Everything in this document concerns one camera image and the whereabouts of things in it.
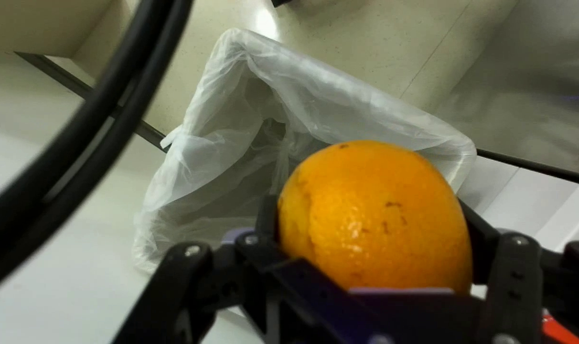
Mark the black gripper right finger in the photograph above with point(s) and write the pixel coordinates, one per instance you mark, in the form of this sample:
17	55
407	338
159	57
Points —
514	288

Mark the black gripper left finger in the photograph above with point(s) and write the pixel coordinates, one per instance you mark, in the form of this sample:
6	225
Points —
237	288

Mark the orange fruit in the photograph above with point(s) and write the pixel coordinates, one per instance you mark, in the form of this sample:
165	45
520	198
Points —
371	217

